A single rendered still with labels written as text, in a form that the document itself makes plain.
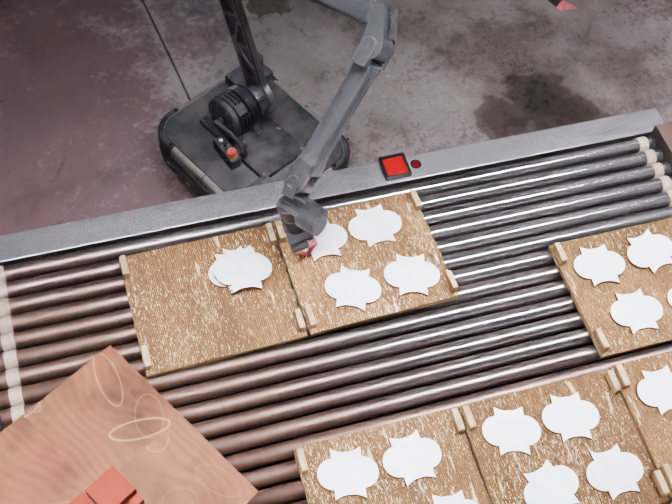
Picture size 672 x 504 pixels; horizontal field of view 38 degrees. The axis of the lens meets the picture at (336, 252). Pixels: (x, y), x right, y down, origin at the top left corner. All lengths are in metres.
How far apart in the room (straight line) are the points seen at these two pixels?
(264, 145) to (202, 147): 0.23
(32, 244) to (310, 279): 0.74
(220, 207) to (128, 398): 0.66
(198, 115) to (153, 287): 1.35
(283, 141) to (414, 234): 1.13
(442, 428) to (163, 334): 0.73
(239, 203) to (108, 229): 0.36
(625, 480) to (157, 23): 2.88
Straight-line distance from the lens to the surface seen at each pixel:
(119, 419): 2.28
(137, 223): 2.68
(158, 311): 2.51
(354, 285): 2.55
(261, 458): 2.36
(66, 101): 4.19
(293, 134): 3.72
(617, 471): 2.48
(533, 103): 4.32
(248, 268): 2.54
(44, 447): 2.29
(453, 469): 2.38
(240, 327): 2.48
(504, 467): 2.41
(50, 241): 2.68
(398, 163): 2.80
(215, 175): 3.60
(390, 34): 2.35
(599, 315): 2.66
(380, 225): 2.65
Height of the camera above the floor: 3.14
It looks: 58 degrees down
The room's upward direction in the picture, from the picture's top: 8 degrees clockwise
